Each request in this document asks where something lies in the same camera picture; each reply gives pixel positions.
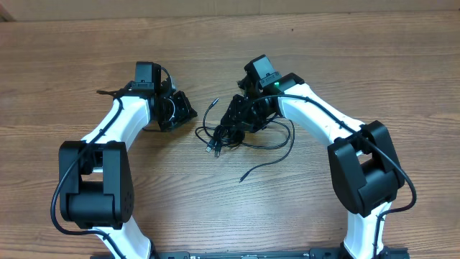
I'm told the black USB cable gray plug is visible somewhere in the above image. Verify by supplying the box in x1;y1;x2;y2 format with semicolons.
203;96;296;183

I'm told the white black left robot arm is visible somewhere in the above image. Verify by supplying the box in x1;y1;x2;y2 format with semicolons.
50;61;197;258

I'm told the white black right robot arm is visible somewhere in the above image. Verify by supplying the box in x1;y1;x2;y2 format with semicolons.
213;55;409;258

